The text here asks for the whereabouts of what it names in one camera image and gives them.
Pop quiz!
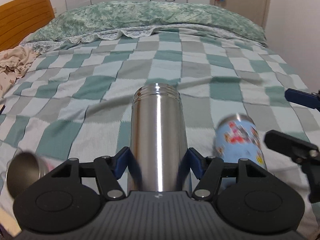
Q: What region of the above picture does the pink steel cup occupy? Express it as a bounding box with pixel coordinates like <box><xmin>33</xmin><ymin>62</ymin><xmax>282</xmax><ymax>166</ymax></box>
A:
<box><xmin>5</xmin><ymin>151</ymin><xmax>54</xmax><ymax>199</ymax></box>

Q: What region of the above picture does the tall stainless steel cup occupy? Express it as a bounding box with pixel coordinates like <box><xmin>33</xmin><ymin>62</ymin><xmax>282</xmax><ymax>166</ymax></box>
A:
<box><xmin>127</xmin><ymin>83</ymin><xmax>191</xmax><ymax>193</ymax></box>

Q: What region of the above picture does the wooden headboard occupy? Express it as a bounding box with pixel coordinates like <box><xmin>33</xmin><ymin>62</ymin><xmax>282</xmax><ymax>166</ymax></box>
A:
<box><xmin>0</xmin><ymin>0</ymin><xmax>55</xmax><ymax>51</ymax></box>

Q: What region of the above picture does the beige crumpled clothing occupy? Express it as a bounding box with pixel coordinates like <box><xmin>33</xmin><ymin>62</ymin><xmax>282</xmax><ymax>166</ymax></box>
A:
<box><xmin>0</xmin><ymin>46</ymin><xmax>39</xmax><ymax>98</ymax></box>

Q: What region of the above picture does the green floral duvet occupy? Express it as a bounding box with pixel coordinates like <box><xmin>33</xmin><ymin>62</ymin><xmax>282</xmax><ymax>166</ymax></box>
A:
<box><xmin>25</xmin><ymin>1</ymin><xmax>266</xmax><ymax>45</ymax></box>

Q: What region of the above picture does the green checkered bed blanket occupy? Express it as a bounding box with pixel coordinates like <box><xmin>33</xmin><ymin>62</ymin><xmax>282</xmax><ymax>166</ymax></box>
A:
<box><xmin>0</xmin><ymin>27</ymin><xmax>320</xmax><ymax>235</ymax></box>

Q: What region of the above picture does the blue cartoon print cup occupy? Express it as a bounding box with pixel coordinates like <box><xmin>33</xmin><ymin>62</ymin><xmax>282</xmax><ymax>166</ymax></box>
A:
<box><xmin>214</xmin><ymin>113</ymin><xmax>266</xmax><ymax>168</ymax></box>

